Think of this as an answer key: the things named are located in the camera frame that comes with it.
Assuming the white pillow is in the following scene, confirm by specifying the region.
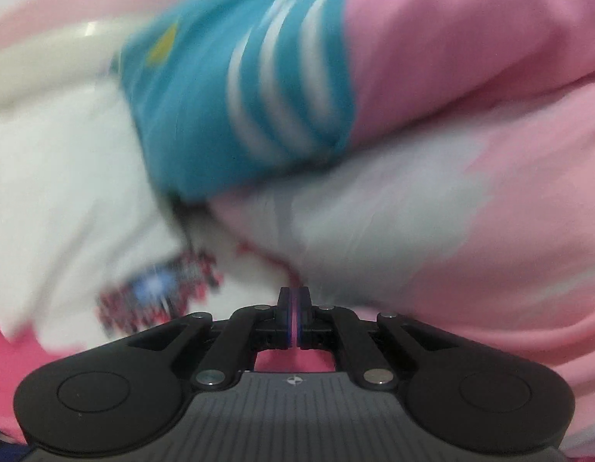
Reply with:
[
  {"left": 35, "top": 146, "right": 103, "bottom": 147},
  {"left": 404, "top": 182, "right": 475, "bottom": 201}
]
[{"left": 0, "top": 82, "right": 260, "bottom": 347}]

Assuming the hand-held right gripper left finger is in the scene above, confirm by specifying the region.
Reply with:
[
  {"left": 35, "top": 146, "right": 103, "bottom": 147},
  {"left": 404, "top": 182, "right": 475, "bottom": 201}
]
[{"left": 126, "top": 287, "right": 294, "bottom": 392}]

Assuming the pink floral bed sheet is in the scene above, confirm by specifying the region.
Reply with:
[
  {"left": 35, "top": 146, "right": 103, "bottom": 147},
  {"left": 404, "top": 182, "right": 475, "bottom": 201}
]
[{"left": 0, "top": 245, "right": 339, "bottom": 446}]

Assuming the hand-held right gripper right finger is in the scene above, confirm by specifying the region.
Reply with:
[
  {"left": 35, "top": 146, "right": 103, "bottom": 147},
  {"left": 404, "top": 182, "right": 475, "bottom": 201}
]
[{"left": 297, "top": 287, "right": 464, "bottom": 392}]

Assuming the pink grey quilt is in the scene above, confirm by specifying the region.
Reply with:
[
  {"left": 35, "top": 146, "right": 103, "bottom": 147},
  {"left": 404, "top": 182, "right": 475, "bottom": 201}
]
[{"left": 206, "top": 0, "right": 595, "bottom": 458}]

